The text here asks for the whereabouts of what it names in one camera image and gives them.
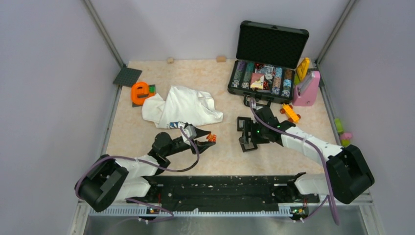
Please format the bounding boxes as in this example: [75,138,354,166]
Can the black open poker chip case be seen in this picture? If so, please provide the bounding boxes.
[227,21,309,103]

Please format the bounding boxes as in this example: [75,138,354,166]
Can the dark grey lego baseplate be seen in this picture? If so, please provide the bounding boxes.
[113,67,142,88]

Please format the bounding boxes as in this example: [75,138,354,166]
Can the green pink toy bricks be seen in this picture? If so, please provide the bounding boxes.
[334,118,353,147]

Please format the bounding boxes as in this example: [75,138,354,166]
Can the purple cable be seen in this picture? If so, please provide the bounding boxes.
[74,126,200,224]
[249,98,341,226]

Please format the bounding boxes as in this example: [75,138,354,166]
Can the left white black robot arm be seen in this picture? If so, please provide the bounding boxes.
[74,123,217,212]

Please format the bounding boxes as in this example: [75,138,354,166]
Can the black display frame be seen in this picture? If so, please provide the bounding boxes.
[239,135,258,152]

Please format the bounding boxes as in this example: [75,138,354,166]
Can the black mounting base plate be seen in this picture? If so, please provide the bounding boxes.
[134,175,320,212]

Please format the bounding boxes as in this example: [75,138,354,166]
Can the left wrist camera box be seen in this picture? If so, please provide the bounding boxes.
[179,123,197,142]

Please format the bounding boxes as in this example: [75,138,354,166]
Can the white t-shirt garment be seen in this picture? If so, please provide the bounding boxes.
[141,86,224,129]

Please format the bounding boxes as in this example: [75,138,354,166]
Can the small dark mat under dispenser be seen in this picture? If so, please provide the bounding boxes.
[132,84,157,108]

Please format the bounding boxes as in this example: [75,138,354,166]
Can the pink box with grey lid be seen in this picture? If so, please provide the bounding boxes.
[292,70,321,107]

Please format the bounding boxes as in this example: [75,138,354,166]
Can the small wooden block right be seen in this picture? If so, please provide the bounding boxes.
[216,55,227,63]

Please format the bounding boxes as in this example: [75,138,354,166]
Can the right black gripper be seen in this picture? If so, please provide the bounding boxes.
[241,120,269,144]

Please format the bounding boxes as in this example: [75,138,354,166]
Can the small wooden block left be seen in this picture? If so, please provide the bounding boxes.
[166,57,175,64]

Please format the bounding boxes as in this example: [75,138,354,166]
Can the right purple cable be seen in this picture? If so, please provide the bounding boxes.
[249,98,341,226]

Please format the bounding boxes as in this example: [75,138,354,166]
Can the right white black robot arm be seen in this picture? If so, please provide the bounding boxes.
[242,98,375,204]

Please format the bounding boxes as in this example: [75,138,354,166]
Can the yellow toy block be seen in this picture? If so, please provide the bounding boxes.
[296,57,310,82]

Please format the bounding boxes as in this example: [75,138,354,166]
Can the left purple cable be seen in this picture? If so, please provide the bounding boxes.
[74,126,200,224]

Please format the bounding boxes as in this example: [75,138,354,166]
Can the black box with blue brooch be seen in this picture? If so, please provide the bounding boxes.
[236,117,252,132]

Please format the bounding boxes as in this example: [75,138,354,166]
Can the small wooden block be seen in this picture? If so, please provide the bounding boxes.
[216,55,227,63]
[166,57,175,64]

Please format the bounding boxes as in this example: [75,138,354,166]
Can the yellow orange toy piece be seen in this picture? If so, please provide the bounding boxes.
[280,104,301,123]

